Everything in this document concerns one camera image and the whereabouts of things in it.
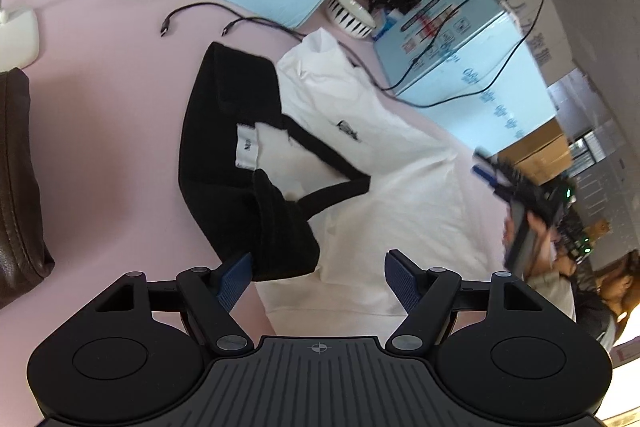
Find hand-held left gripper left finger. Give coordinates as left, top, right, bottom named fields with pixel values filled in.
left=95, top=252, right=253, bottom=355

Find black garment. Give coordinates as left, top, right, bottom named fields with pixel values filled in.
left=178, top=42, right=372, bottom=283

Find person's right forearm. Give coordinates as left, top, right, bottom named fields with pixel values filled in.
left=527, top=271, right=577, bottom=325

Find brown cardboard box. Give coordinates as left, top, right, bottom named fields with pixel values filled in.
left=497, top=119, right=573, bottom=188

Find white bowl black stripes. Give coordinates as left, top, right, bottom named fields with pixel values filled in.
left=327, top=0, right=377, bottom=40

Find person's head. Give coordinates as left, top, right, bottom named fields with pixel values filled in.
left=597, top=252, right=640, bottom=343

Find person's right hand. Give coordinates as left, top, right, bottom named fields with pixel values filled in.
left=527, top=214, right=573, bottom=277

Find black cable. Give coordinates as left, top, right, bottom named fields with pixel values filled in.
left=160, top=0, right=506, bottom=94
left=222, top=0, right=547, bottom=108

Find white t-shirt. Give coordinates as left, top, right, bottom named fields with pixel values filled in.
left=255, top=28, right=506, bottom=338

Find light blue carton picture print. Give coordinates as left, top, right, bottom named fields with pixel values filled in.
left=372, top=0, right=560, bottom=158

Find white phone stand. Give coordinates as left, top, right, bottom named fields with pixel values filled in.
left=0, top=0, right=41, bottom=68

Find person's torso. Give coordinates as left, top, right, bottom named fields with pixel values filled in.
left=572, top=289, right=618, bottom=355

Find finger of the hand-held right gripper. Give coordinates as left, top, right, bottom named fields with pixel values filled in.
left=472, top=164, right=516, bottom=200
left=472, top=148, right=521, bottom=182

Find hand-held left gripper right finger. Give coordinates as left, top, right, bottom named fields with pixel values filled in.
left=384, top=249, right=546, bottom=353

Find brown leather bag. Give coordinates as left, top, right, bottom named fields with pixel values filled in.
left=0, top=68, right=56, bottom=310

